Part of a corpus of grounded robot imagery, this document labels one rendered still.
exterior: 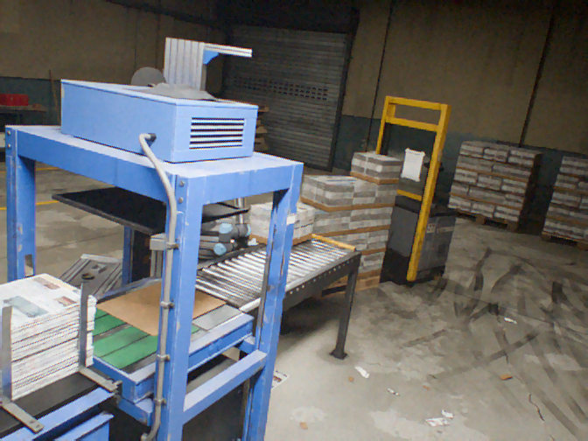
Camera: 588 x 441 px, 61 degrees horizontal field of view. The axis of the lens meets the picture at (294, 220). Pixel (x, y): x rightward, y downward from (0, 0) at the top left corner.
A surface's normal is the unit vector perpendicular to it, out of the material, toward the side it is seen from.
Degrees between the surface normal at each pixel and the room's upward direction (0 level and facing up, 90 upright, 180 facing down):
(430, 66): 90
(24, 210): 90
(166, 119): 90
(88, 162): 90
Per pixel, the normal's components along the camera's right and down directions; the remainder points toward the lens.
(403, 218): -0.77, 0.07
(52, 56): 0.84, 0.25
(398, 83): -0.52, 0.16
